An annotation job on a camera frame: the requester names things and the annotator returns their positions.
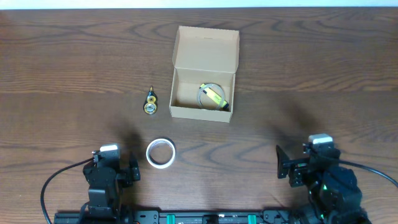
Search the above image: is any yellow black correction tape dispenser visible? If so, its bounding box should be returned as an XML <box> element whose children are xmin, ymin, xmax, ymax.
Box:
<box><xmin>143</xmin><ymin>86</ymin><xmax>158</xmax><ymax>115</ymax></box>

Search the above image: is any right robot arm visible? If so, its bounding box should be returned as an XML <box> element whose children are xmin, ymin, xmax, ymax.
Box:
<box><xmin>275</xmin><ymin>142</ymin><xmax>370</xmax><ymax>224</ymax></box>

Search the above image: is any brown cardboard box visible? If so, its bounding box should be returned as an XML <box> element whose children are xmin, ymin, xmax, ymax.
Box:
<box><xmin>169</xmin><ymin>26</ymin><xmax>239</xmax><ymax>123</ymax></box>

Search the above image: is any yellow highlighter marker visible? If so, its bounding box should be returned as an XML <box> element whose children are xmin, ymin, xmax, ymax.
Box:
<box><xmin>199</xmin><ymin>83</ymin><xmax>230</xmax><ymax>110</ymax></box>

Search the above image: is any clear tape roll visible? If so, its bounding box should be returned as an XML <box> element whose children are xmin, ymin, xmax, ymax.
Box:
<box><xmin>196</xmin><ymin>82</ymin><xmax>227</xmax><ymax>111</ymax></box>

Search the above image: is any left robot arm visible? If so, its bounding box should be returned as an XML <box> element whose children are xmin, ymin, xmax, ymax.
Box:
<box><xmin>83</xmin><ymin>159</ymin><xmax>141</xmax><ymax>221</ymax></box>

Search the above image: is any white tape roll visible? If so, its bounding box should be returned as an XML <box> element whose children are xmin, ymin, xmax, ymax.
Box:
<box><xmin>146</xmin><ymin>138</ymin><xmax>177</xmax><ymax>169</ymax></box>

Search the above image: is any black aluminium mounting rail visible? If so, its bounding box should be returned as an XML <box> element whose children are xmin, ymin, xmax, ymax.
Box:
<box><xmin>53</xmin><ymin>210</ymin><xmax>292</xmax><ymax>224</ymax></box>

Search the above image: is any left black cable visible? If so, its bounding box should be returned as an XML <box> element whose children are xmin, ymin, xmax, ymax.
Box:
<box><xmin>40</xmin><ymin>157</ymin><xmax>96</xmax><ymax>224</ymax></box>

